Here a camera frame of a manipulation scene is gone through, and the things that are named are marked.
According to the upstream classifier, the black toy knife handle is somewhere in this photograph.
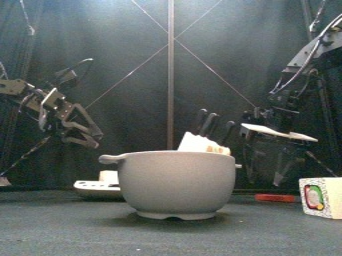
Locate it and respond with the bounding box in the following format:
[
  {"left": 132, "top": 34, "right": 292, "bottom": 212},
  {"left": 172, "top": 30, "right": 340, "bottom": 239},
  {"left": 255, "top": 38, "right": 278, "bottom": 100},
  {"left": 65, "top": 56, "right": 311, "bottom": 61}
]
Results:
[
  {"left": 191, "top": 108, "right": 209, "bottom": 136},
  {"left": 199, "top": 112, "right": 220, "bottom": 138},
  {"left": 219, "top": 120, "right": 237, "bottom": 147}
]

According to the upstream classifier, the small white toy block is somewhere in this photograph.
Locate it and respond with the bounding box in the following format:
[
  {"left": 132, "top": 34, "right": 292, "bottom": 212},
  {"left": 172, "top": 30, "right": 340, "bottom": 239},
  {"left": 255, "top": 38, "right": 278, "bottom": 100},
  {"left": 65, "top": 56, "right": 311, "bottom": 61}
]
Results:
[{"left": 97, "top": 170, "right": 120, "bottom": 186}]

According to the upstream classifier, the metal frame pole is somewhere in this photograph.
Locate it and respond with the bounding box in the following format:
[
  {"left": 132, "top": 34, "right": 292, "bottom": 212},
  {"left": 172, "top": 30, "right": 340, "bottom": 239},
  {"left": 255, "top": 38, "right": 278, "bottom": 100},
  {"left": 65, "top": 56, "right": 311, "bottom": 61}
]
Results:
[{"left": 165, "top": 0, "right": 176, "bottom": 151}]

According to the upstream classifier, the grey toy pot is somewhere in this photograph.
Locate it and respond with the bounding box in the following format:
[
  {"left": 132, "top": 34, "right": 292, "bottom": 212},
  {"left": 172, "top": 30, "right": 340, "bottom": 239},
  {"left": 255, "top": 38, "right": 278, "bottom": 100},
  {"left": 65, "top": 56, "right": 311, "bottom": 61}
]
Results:
[{"left": 97, "top": 150, "right": 243, "bottom": 221}]

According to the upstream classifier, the thin diagonal frame wire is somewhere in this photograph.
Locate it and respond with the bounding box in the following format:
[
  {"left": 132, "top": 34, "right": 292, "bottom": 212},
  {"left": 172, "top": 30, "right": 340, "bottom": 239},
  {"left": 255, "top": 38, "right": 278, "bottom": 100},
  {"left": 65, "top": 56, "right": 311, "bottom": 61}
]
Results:
[
  {"left": 84, "top": 0, "right": 224, "bottom": 110},
  {"left": 129, "top": 0, "right": 257, "bottom": 109}
]

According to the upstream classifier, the orange flat toy piece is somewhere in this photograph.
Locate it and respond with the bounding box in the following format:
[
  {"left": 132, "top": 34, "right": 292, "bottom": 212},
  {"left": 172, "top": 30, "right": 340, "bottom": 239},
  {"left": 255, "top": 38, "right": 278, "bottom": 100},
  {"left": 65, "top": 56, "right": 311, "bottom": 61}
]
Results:
[{"left": 253, "top": 193, "right": 296, "bottom": 204}]

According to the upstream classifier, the white sushi roll toy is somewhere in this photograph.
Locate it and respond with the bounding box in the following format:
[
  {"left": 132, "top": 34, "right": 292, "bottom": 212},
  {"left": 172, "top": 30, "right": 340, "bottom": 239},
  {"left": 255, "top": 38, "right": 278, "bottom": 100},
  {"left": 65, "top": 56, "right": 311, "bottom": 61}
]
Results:
[{"left": 298, "top": 176, "right": 342, "bottom": 220}]

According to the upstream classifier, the white toy tray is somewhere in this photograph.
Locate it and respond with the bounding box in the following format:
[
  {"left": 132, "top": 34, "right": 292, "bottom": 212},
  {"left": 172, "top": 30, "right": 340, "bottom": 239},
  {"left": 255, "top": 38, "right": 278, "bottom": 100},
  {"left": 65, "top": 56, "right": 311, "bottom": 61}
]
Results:
[{"left": 72, "top": 179, "right": 125, "bottom": 202}]

